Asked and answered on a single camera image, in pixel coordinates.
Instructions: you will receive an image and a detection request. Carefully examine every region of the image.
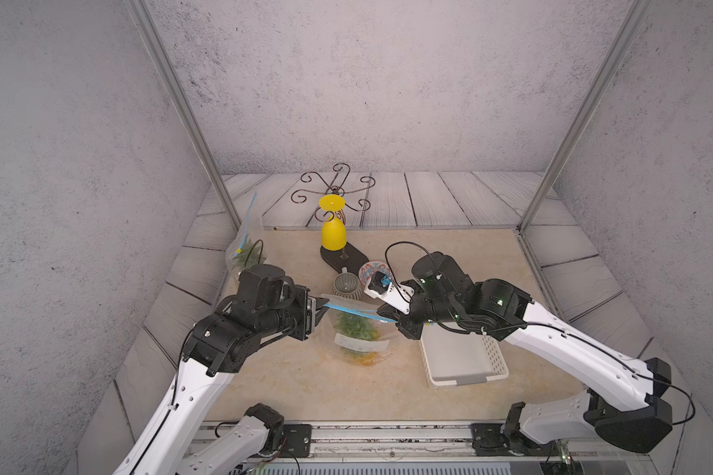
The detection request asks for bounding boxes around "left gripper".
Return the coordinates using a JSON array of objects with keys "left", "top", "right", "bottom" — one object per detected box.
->
[{"left": 256, "top": 283, "right": 333, "bottom": 340}]

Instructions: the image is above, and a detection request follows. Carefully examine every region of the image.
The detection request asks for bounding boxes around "pineapple from bag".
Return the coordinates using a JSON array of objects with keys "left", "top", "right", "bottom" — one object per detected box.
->
[{"left": 332, "top": 312, "right": 385, "bottom": 366}]

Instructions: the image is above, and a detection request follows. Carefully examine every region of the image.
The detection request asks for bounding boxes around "zip-top bag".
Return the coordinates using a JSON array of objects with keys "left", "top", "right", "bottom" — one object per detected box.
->
[
  {"left": 225, "top": 192, "right": 263, "bottom": 281},
  {"left": 315, "top": 294, "right": 399, "bottom": 366}
]

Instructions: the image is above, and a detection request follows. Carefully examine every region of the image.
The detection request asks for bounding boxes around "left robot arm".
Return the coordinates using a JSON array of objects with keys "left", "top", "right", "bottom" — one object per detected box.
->
[{"left": 116, "top": 264, "right": 328, "bottom": 474}]

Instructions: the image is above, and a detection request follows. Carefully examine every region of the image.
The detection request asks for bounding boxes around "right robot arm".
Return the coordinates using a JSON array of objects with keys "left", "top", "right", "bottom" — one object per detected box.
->
[{"left": 366, "top": 251, "right": 679, "bottom": 455}]

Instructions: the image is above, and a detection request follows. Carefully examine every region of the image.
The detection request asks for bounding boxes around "grey ribbed ceramic cup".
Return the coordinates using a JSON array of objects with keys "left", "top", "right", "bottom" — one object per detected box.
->
[{"left": 333, "top": 271, "right": 362, "bottom": 300}]

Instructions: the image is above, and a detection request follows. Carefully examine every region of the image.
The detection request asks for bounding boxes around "white perforated plastic basket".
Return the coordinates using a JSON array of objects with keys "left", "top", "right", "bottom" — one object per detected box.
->
[{"left": 420, "top": 324, "right": 509, "bottom": 387}]

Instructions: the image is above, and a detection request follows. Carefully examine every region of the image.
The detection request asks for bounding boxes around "red blue patterned bowl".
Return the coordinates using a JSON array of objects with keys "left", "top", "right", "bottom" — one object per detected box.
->
[{"left": 358, "top": 260, "right": 390, "bottom": 288}]

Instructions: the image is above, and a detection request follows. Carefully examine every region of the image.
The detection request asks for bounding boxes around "yellow plastic wine glass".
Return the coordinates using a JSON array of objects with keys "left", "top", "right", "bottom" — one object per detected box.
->
[{"left": 319, "top": 194, "right": 347, "bottom": 251}]

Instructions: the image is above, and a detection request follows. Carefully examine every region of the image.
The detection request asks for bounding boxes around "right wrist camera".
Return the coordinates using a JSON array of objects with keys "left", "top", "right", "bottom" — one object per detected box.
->
[{"left": 364, "top": 271, "right": 414, "bottom": 315}]

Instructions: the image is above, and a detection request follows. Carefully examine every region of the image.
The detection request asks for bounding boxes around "copper wire glass stand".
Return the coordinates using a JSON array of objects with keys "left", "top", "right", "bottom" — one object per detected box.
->
[{"left": 290, "top": 162, "right": 376, "bottom": 275}]

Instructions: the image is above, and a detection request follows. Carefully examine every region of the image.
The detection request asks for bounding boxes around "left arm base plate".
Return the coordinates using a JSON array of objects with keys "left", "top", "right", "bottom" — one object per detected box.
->
[{"left": 257, "top": 424, "right": 313, "bottom": 459}]

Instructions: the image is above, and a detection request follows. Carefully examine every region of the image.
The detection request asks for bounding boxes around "aluminium mounting rail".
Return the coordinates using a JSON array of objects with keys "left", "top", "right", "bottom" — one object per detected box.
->
[{"left": 183, "top": 418, "right": 655, "bottom": 475}]

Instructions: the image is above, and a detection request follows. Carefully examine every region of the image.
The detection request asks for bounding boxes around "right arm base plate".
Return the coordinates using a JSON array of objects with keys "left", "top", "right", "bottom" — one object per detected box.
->
[{"left": 471, "top": 423, "right": 558, "bottom": 459}]

